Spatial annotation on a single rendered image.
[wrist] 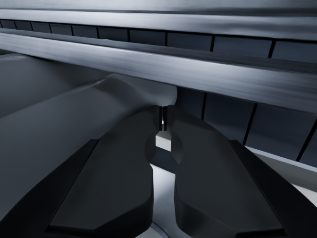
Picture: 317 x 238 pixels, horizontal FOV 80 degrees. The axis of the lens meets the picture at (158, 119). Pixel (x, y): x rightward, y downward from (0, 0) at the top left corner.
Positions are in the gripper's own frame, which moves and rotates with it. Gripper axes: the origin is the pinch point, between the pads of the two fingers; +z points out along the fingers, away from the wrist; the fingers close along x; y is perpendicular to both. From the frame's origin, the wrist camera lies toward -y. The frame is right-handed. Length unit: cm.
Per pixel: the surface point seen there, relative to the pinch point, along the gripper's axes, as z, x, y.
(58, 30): 13.1, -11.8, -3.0
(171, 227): 5.3, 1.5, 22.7
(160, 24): 6.6, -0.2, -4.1
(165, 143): 2.0, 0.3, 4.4
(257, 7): 7.6, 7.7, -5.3
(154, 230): 5.8, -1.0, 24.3
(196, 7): 10.3, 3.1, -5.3
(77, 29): 11.5, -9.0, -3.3
